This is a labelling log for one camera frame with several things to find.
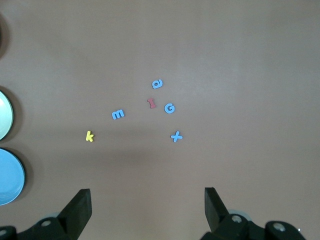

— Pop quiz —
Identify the blue foam letter x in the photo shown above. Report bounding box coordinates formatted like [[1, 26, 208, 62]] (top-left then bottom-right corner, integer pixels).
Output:
[[170, 130, 184, 143]]

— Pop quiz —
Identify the blue foam letter m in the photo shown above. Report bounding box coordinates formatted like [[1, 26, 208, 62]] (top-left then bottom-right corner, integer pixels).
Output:
[[111, 109, 125, 121]]

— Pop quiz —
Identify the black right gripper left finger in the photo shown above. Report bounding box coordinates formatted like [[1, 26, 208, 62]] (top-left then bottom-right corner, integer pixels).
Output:
[[0, 188, 92, 240]]

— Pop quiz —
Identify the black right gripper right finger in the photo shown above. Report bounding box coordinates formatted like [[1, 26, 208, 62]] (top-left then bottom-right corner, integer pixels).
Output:
[[201, 187, 306, 240]]

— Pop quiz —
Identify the blue round plate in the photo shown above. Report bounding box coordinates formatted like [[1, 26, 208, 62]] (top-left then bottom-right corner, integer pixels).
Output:
[[0, 147, 26, 206]]

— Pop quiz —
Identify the blue foam letter G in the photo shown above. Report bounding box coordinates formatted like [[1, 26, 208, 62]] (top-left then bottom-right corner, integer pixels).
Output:
[[163, 102, 176, 115]]

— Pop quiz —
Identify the blue foam letter a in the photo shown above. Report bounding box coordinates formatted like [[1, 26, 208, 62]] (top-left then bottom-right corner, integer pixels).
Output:
[[151, 78, 164, 90]]

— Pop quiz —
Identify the green round plate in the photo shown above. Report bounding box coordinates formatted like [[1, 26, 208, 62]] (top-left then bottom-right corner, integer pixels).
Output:
[[0, 89, 15, 141]]

